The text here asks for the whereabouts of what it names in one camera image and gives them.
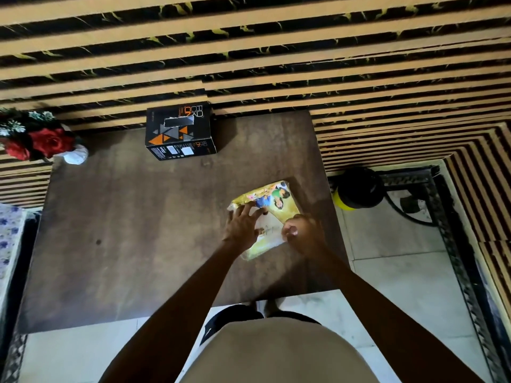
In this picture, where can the person's left hand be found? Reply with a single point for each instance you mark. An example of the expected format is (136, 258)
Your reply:
(240, 232)

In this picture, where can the person's right hand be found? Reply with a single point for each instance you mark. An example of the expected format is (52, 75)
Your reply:
(306, 234)

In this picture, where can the person's right fingers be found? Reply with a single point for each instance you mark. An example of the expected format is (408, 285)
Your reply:
(290, 231)

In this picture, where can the person's left fingers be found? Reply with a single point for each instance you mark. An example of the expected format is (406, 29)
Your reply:
(247, 211)

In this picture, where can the yellow printed packet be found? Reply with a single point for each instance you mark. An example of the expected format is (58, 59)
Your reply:
(275, 203)

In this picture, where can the person's right forearm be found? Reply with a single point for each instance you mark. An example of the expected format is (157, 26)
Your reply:
(383, 319)

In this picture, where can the person's left forearm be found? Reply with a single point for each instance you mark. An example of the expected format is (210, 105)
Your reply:
(175, 315)

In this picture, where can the black and yellow round bottle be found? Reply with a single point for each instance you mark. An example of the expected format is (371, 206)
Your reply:
(357, 188)

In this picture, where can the dark shorts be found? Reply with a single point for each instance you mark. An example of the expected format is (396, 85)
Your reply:
(231, 315)

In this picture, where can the black box with orange triangles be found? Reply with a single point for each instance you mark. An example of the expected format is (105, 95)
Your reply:
(177, 131)

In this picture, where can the beige shirt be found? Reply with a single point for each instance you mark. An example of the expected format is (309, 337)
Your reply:
(279, 354)

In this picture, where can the white vase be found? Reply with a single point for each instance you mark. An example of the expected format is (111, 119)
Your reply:
(76, 154)

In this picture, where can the red artificial flower bouquet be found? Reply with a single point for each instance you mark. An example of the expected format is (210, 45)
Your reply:
(36, 139)

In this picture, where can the blue floral cloth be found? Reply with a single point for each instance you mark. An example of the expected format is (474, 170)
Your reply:
(8, 235)

